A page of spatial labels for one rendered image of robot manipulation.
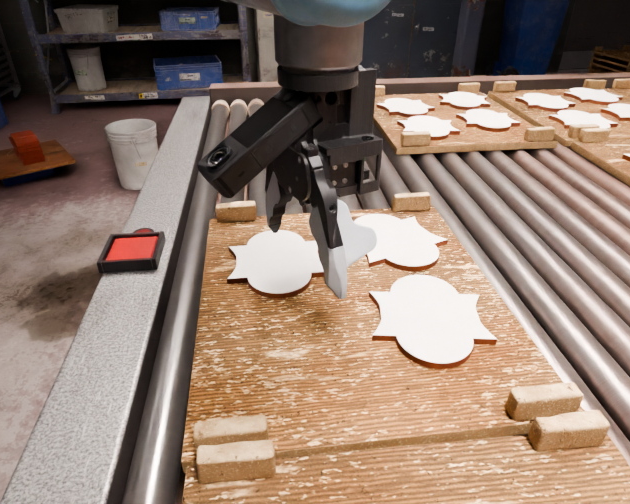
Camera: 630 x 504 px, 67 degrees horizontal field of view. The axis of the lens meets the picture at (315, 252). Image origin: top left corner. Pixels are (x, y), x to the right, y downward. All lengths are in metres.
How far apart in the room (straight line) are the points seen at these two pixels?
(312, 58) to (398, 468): 0.33
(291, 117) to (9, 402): 1.67
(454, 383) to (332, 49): 0.31
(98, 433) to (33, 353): 1.63
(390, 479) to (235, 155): 0.29
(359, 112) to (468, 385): 0.27
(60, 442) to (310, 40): 0.40
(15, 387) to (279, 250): 1.50
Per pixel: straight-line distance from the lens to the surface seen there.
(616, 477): 0.47
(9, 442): 1.84
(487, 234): 0.77
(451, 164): 1.02
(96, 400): 0.52
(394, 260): 0.62
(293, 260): 0.61
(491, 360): 0.52
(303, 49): 0.41
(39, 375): 2.01
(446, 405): 0.47
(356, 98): 0.45
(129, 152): 3.12
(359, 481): 0.41
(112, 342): 0.58
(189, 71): 4.95
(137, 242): 0.72
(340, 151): 0.44
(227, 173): 0.41
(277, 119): 0.42
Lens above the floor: 1.28
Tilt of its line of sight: 32 degrees down
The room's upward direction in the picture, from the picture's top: straight up
